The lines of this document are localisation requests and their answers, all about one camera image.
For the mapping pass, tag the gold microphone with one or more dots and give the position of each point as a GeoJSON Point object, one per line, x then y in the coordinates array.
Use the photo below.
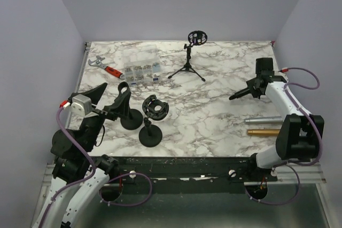
{"type": "Point", "coordinates": [263, 132]}

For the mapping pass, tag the red handled adjustable wrench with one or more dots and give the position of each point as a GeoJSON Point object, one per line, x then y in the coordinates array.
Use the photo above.
{"type": "Point", "coordinates": [98, 62]}

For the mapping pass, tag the black front mounting rail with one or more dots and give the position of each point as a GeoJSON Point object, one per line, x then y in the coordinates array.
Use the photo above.
{"type": "Point", "coordinates": [184, 175]}

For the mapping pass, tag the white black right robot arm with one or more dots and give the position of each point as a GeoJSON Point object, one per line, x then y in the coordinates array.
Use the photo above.
{"type": "Point", "coordinates": [300, 137]}

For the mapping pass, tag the black round-base shock mount stand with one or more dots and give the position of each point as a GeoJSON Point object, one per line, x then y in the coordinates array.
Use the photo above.
{"type": "Point", "coordinates": [154, 109]}

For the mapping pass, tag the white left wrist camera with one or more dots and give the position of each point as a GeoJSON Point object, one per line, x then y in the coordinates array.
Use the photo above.
{"type": "Point", "coordinates": [81, 105]}

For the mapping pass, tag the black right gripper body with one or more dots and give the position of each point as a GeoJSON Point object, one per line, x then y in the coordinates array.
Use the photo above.
{"type": "Point", "coordinates": [255, 92]}

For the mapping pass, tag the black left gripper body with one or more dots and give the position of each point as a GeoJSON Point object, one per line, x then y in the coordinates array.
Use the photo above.
{"type": "Point", "coordinates": [103, 115]}

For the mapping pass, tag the black tripod microphone stand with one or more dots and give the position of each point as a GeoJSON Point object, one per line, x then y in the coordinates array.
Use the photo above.
{"type": "Point", "coordinates": [195, 38]}

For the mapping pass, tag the black microphone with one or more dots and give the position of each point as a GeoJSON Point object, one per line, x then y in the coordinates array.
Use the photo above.
{"type": "Point", "coordinates": [240, 94]}

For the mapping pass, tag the clear plastic screw organizer box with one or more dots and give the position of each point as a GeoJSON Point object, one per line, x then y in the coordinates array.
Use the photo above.
{"type": "Point", "coordinates": [142, 65]}

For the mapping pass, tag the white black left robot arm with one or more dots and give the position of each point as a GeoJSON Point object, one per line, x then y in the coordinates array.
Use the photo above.
{"type": "Point", "coordinates": [77, 177]}

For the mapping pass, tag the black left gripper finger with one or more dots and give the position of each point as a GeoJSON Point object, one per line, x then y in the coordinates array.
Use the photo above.
{"type": "Point", "coordinates": [96, 93]}
{"type": "Point", "coordinates": [121, 104]}

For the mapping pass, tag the silver microphone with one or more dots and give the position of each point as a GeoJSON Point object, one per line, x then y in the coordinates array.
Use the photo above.
{"type": "Point", "coordinates": [264, 120]}

